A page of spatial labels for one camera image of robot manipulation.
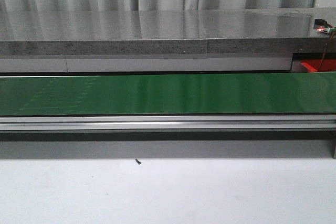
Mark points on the grey stone counter slab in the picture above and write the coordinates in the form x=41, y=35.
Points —
x=164, y=32

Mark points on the aluminium conveyor frame rail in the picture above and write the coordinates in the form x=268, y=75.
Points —
x=171, y=122

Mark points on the red plastic tray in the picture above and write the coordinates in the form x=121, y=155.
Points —
x=314, y=65

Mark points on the green conveyor belt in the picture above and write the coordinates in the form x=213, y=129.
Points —
x=242, y=93

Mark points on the small green circuit board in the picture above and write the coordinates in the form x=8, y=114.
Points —
x=323, y=26

